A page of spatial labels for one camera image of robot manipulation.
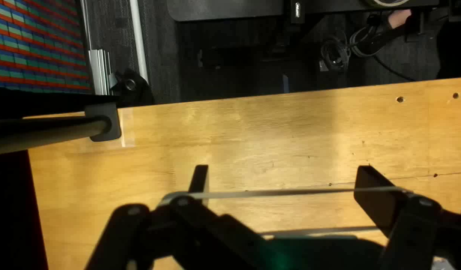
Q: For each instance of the black camera stand pole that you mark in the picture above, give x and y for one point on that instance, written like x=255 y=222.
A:
x=17 y=135

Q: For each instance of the colourful striped cloth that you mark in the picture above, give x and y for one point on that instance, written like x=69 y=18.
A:
x=42 y=46

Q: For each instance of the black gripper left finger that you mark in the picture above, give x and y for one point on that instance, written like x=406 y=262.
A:
x=183 y=228

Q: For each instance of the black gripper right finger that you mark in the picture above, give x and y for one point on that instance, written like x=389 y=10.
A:
x=418 y=228

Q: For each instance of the black table clamp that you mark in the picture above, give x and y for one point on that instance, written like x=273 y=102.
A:
x=111 y=121

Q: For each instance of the clear rubber band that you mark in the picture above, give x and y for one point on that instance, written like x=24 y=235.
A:
x=288 y=192

